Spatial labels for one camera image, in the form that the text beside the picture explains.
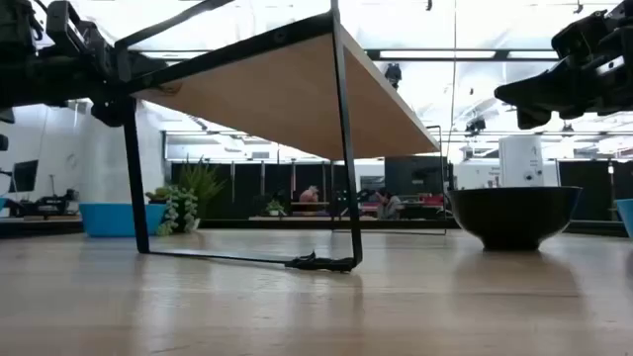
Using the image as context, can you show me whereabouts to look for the small potted plant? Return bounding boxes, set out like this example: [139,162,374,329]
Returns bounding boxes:
[264,199,288,218]

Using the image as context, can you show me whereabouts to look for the ceiling light strip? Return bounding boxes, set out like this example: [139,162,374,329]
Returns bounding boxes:
[366,47,560,62]

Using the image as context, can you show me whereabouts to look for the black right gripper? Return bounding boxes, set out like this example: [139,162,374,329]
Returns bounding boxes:
[494,0,633,131]

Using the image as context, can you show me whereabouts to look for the black bowl with patterned inside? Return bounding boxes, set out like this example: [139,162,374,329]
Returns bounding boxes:
[447,185,584,252]

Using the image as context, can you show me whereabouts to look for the white cylindrical device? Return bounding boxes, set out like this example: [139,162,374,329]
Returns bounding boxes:
[497,133,545,189]

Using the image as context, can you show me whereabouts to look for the black desk equipment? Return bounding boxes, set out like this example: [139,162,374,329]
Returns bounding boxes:
[8,189,80,219]

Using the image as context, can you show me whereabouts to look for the black ceiling camera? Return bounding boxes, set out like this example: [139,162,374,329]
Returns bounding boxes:
[384,62,404,91]

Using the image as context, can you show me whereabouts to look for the green succulent plant in pot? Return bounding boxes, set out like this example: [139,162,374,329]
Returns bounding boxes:
[144,156,227,237]

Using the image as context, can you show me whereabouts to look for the black cable piece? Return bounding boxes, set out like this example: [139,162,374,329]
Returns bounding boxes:
[284,250,358,274]

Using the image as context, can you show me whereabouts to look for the dark wall monitor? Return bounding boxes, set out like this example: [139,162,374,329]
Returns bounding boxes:
[8,159,40,194]

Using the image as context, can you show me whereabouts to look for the large dark screen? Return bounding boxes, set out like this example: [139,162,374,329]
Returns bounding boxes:
[384,156,449,197]

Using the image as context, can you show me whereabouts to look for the black metal table frame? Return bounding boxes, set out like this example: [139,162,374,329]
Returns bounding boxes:
[0,217,633,238]

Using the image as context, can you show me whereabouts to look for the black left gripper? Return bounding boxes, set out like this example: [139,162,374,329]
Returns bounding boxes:
[0,0,170,128]

